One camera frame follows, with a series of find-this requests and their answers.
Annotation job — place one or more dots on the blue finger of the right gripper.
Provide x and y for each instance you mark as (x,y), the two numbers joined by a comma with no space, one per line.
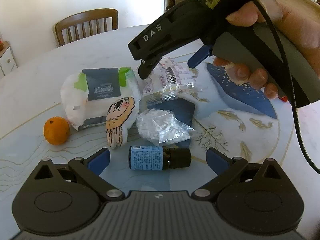
(147,65)
(203,53)

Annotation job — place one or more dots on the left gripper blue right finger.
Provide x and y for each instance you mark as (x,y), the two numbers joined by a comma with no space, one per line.
(217,161)

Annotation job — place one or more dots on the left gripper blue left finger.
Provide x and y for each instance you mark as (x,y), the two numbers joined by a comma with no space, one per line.
(99,161)

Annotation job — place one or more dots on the orange fruit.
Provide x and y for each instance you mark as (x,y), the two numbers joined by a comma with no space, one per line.
(56,130)

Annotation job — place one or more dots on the white tissue paper pack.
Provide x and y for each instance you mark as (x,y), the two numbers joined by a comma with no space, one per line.
(87,95)

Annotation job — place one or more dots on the person's right hand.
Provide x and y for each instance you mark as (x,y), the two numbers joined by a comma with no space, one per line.
(298,28)

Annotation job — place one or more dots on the purple printed plastic packet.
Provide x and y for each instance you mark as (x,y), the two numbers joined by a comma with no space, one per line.
(167,81)

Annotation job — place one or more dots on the small blue label bottle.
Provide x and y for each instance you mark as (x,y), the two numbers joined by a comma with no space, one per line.
(158,158)

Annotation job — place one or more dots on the cartoon print white pouch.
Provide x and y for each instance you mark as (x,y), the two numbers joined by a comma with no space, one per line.
(120,118)

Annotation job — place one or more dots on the dark blue card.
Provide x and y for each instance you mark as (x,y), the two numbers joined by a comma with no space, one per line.
(183,111)

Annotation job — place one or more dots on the clear bag white pieces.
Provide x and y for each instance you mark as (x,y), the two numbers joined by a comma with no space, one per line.
(160,127)

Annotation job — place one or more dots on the wooden chair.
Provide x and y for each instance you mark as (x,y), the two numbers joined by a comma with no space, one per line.
(85,24)

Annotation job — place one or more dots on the white side cabinet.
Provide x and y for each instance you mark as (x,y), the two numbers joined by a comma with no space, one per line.
(7,60)

